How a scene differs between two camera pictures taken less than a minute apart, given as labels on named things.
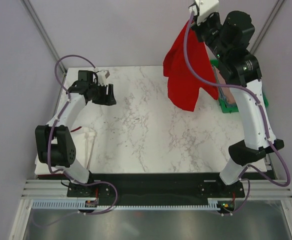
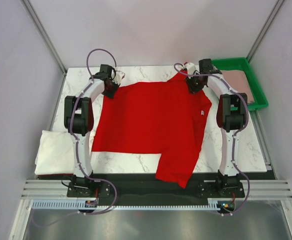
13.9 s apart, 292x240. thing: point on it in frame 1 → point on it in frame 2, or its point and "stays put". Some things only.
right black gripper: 199,28 → 192,89
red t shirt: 183,85 → 162,117
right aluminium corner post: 265,26 stays put
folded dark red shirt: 52,176 stays put
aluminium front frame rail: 276,188 stays put
